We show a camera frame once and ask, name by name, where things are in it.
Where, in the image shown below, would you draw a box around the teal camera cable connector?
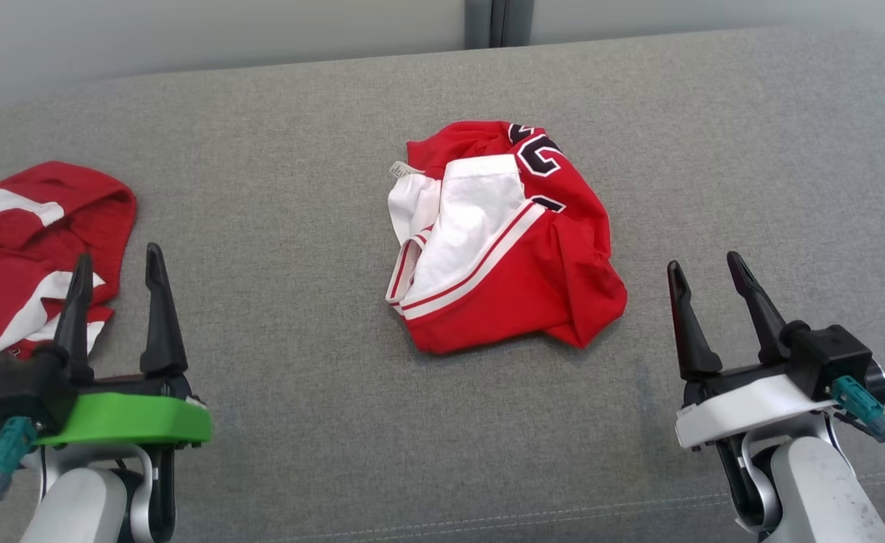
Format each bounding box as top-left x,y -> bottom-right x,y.
830,375 -> 885,491
0,416 -> 40,543

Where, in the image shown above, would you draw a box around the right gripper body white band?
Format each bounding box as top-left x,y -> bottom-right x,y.
674,360 -> 840,452

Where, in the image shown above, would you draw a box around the red jersey with black number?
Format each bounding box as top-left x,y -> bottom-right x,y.
385,120 -> 629,356

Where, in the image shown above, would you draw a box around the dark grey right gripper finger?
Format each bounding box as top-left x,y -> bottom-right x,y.
666,260 -> 724,382
726,250 -> 794,367

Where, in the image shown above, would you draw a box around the red shorts with white stripes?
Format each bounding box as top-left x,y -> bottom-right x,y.
0,161 -> 139,360

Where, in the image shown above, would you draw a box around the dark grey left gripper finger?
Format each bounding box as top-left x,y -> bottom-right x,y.
51,253 -> 97,382
138,242 -> 189,378

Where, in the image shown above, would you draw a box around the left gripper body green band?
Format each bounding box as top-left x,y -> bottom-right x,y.
35,368 -> 214,452

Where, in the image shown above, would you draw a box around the teal right camera cable connector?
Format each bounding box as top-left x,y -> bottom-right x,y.
830,375 -> 885,491

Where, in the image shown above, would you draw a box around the grey partition post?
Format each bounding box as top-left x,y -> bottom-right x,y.
463,0 -> 535,51

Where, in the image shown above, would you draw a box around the teal left camera cable connector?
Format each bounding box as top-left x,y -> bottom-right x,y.
0,416 -> 40,543

